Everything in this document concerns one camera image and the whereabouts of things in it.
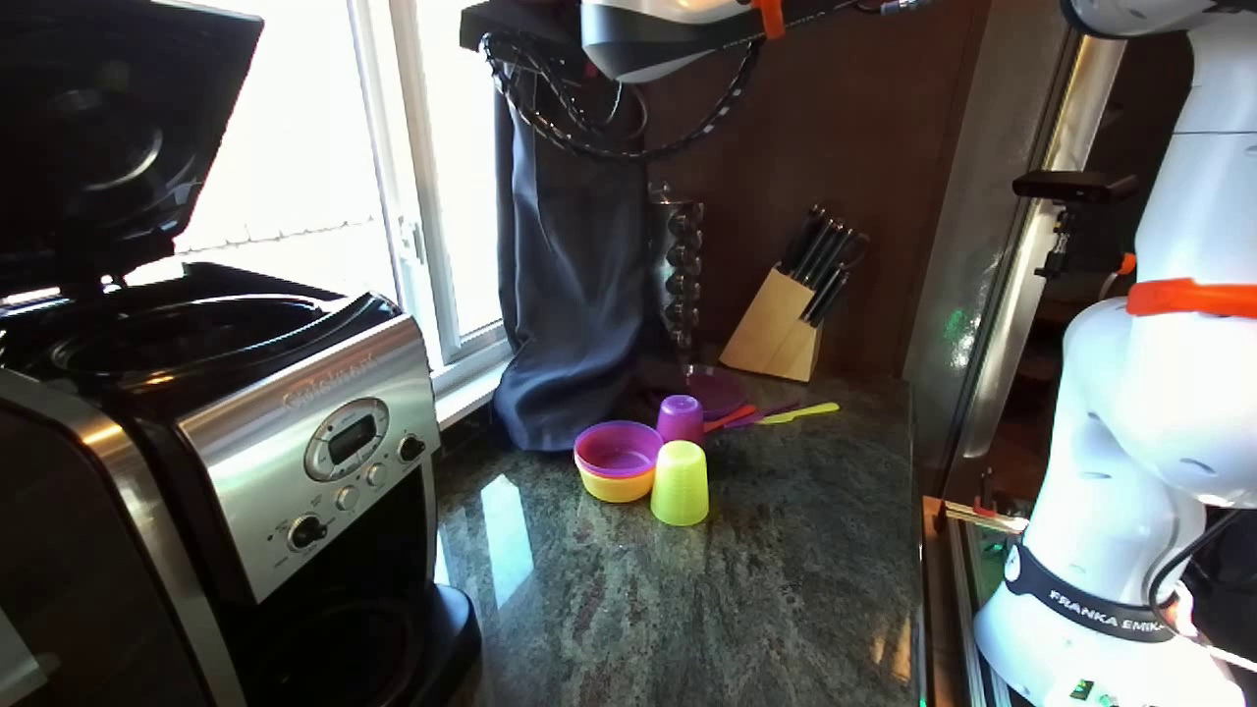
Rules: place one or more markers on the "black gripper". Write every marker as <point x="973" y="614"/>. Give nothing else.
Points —
<point x="517" y="20"/>

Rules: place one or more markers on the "dark blue curtain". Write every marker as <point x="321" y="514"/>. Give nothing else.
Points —
<point x="571" y="290"/>

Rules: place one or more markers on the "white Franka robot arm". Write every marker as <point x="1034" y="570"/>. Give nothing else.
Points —
<point x="1153" y="396"/>

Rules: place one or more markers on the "steel spice jar rack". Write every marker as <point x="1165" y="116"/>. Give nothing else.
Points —
<point x="682" y="277"/>

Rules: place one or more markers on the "wooden knife block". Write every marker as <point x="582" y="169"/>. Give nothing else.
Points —
<point x="772" y="326"/>

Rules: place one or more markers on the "purple plastic cup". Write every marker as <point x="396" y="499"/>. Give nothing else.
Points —
<point x="682" y="418"/>

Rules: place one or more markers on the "orange plastic knife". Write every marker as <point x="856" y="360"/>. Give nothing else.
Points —
<point x="733" y="418"/>

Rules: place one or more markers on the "yellow plastic bowl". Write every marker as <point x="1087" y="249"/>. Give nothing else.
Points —
<point x="613" y="491"/>

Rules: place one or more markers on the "yellow-green plastic knife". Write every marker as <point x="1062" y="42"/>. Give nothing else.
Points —
<point x="804" y="414"/>

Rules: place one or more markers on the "yellow-green plastic cup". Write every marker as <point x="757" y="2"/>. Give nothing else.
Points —
<point x="682" y="486"/>

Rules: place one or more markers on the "metal-edged robot mounting table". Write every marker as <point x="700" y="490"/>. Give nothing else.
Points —
<point x="946" y="592"/>

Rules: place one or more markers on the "white window frame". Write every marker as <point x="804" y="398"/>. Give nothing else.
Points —
<point x="417" y="182"/>

